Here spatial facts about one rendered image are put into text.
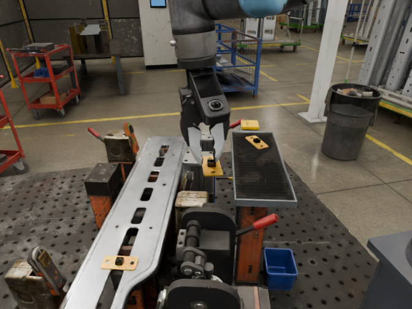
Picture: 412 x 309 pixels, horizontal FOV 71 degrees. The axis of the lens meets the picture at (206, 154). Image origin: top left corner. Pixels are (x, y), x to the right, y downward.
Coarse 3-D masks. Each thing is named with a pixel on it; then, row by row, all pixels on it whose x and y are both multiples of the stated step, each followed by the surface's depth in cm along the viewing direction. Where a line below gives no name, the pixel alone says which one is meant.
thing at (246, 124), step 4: (244, 120) 104; (248, 120) 104; (252, 120) 104; (244, 124) 101; (248, 124) 101; (252, 124) 101; (256, 124) 101; (244, 128) 100; (248, 128) 100; (252, 128) 99; (256, 128) 99
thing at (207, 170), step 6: (204, 156) 63; (210, 156) 63; (204, 162) 60; (210, 162) 59; (216, 162) 61; (204, 168) 58; (210, 168) 58; (216, 168) 58; (204, 174) 56; (210, 174) 56; (216, 174) 56; (222, 174) 56
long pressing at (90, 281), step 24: (168, 144) 122; (144, 168) 106; (168, 168) 106; (120, 192) 94; (168, 192) 93; (120, 216) 83; (144, 216) 83; (168, 216) 82; (96, 240) 75; (120, 240) 75; (144, 240) 75; (96, 264) 68; (144, 264) 68; (72, 288) 63; (96, 288) 63; (120, 288) 63
